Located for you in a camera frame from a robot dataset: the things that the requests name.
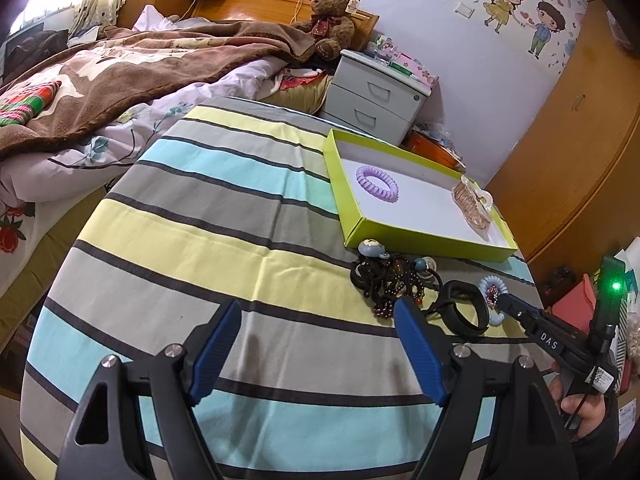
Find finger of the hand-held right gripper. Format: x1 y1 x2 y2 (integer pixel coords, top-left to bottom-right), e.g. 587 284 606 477
497 292 552 336

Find cartoon charm black hair tie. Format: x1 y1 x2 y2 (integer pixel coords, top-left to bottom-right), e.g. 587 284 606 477
350 239 392 291

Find pink flat packet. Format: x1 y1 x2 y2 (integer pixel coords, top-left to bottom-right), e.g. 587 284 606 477
552 272 598 331

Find person's right hand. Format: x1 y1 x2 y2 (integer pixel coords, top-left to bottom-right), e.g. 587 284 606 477
547 364 623 457

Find black wrist band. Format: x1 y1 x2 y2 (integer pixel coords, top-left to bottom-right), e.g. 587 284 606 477
439 280 491 336

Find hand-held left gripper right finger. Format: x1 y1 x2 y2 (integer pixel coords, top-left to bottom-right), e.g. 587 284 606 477
393 296 583 480

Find brown teddy bear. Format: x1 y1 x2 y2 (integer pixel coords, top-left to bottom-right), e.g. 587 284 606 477
291 0 362 59

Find pearly rose gold claw clip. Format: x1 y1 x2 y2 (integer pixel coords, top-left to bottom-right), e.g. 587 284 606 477
451 176 495 231

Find purple spiral hair tie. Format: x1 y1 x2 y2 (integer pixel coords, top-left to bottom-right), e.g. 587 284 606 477
356 165 401 205

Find clear glass items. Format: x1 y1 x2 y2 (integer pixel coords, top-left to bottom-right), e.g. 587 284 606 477
365 32 401 61

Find orange box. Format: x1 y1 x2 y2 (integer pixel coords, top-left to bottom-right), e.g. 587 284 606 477
405 127 466 171

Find red green plaid cloth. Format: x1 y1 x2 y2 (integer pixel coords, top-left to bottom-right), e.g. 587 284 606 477
0 81 61 128

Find wooden wardrobe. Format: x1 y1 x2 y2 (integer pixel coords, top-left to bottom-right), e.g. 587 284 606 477
487 0 640 266

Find wooden headboard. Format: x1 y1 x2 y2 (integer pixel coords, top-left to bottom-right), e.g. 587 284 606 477
192 0 380 53

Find white drawer nightstand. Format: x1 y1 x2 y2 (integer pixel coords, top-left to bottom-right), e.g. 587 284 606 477
322 49 431 147

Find pink floral box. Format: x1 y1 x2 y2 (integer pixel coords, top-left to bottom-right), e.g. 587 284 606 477
395 52 440 86

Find cartoon wall sticker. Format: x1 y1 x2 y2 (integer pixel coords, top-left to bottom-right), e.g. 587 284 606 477
452 0 601 61

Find white pillow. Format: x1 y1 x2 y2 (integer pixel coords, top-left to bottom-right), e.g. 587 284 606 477
132 4 182 32

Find light blue spiral hair tie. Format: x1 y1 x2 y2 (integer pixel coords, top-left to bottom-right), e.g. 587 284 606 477
477 275 508 326

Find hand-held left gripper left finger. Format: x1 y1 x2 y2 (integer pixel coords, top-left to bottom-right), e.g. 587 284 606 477
55 300 243 480

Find brown blanket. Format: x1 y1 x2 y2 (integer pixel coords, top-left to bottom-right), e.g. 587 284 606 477
0 17 321 161

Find green cardboard box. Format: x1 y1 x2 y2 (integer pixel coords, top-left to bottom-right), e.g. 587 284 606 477
322 129 518 262

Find dark bead bracelet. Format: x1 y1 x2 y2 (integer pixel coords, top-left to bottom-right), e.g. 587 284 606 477
372 255 443 320

